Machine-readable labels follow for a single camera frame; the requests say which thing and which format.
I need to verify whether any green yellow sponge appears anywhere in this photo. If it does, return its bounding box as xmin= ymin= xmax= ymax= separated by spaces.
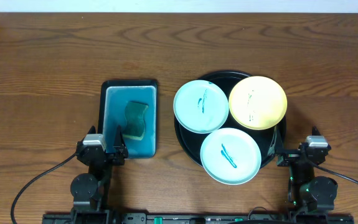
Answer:
xmin=123 ymin=101 xmax=148 ymax=141

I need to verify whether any yellow plate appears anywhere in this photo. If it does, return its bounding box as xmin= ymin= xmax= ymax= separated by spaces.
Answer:
xmin=228 ymin=76 xmax=288 ymax=130

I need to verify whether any light blue plate front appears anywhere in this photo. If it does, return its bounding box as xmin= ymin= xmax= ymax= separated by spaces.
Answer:
xmin=200 ymin=128 xmax=261 ymax=185

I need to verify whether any light blue plate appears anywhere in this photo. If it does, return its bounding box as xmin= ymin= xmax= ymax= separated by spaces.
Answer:
xmin=173 ymin=80 xmax=229 ymax=134
xmin=200 ymin=128 xmax=261 ymax=185

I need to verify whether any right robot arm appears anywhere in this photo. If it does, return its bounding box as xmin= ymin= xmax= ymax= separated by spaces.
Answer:
xmin=271 ymin=126 xmax=337 ymax=213

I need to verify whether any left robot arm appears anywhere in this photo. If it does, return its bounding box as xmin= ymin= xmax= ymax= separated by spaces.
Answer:
xmin=70 ymin=126 xmax=128 ymax=212

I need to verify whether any black rectangular tray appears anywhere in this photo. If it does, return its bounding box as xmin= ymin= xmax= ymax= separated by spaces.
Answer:
xmin=97 ymin=80 xmax=158 ymax=145

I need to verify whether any black round tray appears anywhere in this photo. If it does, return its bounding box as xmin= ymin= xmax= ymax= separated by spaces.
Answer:
xmin=174 ymin=70 xmax=275 ymax=167

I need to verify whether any blue water basin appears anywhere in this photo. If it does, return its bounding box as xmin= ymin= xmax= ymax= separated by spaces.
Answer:
xmin=101 ymin=86 xmax=157 ymax=159

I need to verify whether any light blue plate upper left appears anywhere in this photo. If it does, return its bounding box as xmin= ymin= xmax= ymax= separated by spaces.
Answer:
xmin=173 ymin=80 xmax=229 ymax=134

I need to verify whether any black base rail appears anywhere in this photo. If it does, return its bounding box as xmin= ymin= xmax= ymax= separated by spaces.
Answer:
xmin=42 ymin=212 xmax=354 ymax=224

